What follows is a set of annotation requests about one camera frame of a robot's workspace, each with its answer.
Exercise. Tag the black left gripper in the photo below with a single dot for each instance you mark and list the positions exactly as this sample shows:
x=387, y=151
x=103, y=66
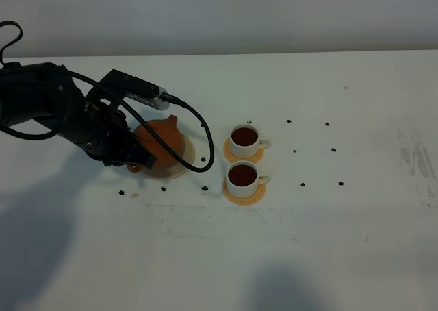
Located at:
x=102, y=132

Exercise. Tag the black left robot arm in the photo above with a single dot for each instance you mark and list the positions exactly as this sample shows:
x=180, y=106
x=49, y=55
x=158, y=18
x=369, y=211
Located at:
x=47, y=94

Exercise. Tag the beige round teapot saucer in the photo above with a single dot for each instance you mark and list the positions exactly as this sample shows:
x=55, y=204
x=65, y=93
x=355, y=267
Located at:
x=176, y=169

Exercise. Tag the white near teacup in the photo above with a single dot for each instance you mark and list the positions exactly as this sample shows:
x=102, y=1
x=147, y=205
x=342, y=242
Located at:
x=243, y=179

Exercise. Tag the white teacup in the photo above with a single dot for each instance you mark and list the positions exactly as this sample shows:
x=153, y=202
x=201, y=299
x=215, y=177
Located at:
x=245, y=141
x=243, y=179

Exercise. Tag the white far teacup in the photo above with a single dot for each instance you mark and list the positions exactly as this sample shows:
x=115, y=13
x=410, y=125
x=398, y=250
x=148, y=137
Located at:
x=245, y=141

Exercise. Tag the orange far coaster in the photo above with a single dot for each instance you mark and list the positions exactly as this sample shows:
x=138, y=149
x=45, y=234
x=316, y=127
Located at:
x=233, y=158

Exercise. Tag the orange coaster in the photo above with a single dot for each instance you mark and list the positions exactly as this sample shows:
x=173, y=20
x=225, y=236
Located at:
x=255, y=198
x=233, y=158

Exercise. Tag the orange near coaster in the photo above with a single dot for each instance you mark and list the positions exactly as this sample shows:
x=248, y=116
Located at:
x=255, y=198

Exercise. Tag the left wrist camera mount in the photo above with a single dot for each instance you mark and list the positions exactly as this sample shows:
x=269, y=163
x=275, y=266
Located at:
x=125, y=85

